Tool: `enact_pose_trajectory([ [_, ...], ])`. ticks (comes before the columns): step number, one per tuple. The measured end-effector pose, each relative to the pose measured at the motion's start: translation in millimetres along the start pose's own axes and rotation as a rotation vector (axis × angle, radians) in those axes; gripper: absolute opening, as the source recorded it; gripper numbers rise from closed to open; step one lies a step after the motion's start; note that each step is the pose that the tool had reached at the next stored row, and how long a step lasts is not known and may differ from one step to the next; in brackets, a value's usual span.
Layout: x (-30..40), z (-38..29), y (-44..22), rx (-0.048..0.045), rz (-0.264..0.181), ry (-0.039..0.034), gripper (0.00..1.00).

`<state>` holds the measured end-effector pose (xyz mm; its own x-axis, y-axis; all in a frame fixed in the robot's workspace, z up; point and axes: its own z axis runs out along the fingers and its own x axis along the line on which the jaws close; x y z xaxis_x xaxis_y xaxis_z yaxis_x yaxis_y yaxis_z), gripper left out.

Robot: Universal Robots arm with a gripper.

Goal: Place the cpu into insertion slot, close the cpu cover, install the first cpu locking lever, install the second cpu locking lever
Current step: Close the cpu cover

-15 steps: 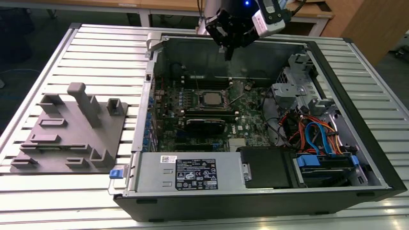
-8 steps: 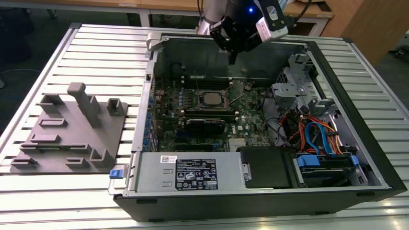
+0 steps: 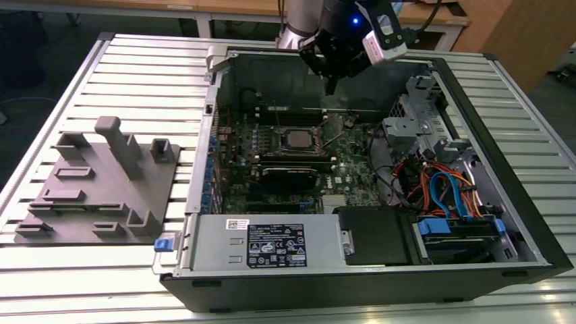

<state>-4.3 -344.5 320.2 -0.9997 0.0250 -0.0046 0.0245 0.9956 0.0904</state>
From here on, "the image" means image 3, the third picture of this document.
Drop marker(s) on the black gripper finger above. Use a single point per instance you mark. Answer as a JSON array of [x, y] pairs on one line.
[[319, 62], [351, 65]]

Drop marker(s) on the thin metal locking lever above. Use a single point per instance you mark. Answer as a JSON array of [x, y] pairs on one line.
[[279, 119]]

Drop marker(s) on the silver CPU chip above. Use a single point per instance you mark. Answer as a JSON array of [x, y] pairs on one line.
[[301, 139]]

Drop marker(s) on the CPU socket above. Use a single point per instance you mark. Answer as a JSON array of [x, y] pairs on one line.
[[283, 144]]

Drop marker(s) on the white certification sticker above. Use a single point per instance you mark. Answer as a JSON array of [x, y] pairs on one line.
[[277, 108]]

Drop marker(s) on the metal disk bay cage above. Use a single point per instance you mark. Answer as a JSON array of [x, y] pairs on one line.
[[400, 130]]

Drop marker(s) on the green motherboard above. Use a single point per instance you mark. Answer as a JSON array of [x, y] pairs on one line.
[[355, 165]]

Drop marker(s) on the black graphics card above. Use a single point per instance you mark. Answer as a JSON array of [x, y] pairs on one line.
[[288, 180]]

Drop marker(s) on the silver chipset heatsink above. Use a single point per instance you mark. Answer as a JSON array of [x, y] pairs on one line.
[[336, 200]]

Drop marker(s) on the wooden cabinet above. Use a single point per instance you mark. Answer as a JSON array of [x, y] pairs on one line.
[[531, 33]]

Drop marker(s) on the hard disk in blue carrier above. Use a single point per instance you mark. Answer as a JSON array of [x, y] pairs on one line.
[[455, 244]]

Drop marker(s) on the silver power supply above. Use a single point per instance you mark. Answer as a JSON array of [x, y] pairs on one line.
[[216, 243]]

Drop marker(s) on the grey parts rack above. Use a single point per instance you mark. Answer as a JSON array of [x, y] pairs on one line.
[[112, 202]]

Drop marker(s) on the blue power supply latch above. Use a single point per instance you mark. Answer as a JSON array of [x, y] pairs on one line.
[[163, 245]]

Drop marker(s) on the black PC case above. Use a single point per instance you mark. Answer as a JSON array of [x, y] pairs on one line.
[[315, 290]]

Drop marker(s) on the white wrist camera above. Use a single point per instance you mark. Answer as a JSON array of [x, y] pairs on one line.
[[384, 42]]

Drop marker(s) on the wooden desk white frame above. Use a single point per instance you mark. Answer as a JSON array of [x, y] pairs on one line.
[[135, 4]]

